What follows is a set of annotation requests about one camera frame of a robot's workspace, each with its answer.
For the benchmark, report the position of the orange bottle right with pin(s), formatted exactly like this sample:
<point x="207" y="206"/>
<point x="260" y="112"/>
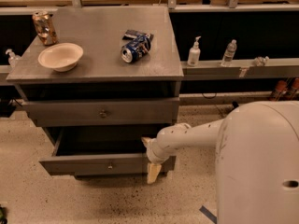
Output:
<point x="292" y="90"/>

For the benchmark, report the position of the orange bottle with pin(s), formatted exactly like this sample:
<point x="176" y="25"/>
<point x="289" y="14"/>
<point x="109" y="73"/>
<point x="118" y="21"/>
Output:
<point x="292" y="90"/>
<point x="278" y="90"/>

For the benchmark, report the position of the orange bottle left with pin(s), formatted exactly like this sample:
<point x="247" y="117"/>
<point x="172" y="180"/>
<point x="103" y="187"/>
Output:
<point x="278" y="90"/>

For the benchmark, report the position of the crumpled plastic wrapper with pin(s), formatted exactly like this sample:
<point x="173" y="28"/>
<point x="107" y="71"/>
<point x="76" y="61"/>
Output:
<point x="261" y="61"/>

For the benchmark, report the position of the grey top drawer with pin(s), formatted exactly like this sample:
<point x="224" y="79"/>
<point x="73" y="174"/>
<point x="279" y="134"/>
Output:
<point x="102" y="112"/>

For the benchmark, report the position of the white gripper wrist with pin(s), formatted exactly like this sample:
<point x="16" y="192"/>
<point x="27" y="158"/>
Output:
<point x="153" y="152"/>

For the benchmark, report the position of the clear water bottle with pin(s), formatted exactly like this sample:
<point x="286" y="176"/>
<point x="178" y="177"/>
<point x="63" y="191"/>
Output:
<point x="229" y="53"/>

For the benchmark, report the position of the white bowl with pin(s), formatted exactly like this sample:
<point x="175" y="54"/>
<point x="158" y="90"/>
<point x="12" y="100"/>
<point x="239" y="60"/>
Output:
<point x="61" y="57"/>

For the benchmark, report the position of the orange soda can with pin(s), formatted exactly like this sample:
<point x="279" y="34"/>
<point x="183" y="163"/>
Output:
<point x="45" y="28"/>

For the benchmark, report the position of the grey drawer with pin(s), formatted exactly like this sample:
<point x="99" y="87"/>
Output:
<point x="99" y="150"/>
<point x="102" y="112"/>

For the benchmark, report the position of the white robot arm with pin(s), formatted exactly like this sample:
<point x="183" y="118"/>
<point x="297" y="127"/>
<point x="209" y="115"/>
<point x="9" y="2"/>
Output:
<point x="257" y="160"/>

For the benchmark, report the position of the white pump bottle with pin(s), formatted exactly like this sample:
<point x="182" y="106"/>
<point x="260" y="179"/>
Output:
<point x="194" y="53"/>

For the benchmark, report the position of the clear pump bottle left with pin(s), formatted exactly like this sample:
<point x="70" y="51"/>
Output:
<point x="12" y="57"/>

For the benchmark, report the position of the dark snack packet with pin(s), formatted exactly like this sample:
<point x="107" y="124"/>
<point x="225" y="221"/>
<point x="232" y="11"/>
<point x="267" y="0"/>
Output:
<point x="134" y="34"/>

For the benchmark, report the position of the grey drawer cabinet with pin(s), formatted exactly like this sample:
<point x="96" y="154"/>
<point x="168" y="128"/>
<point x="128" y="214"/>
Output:
<point x="101" y="73"/>

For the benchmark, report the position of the blue pepsi can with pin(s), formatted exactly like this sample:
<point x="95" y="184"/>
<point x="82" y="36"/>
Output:
<point x="136" y="49"/>

